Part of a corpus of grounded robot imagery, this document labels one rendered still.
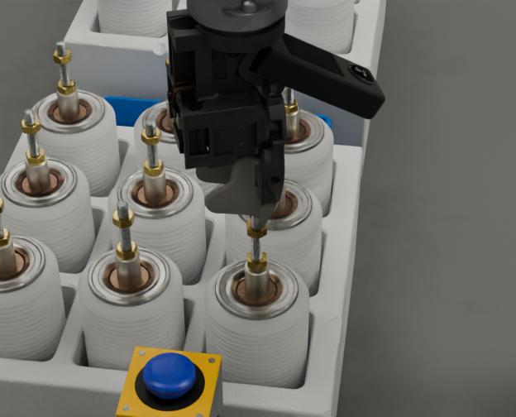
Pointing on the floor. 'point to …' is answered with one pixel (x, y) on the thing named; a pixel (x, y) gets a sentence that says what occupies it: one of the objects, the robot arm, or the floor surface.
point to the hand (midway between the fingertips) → (264, 209)
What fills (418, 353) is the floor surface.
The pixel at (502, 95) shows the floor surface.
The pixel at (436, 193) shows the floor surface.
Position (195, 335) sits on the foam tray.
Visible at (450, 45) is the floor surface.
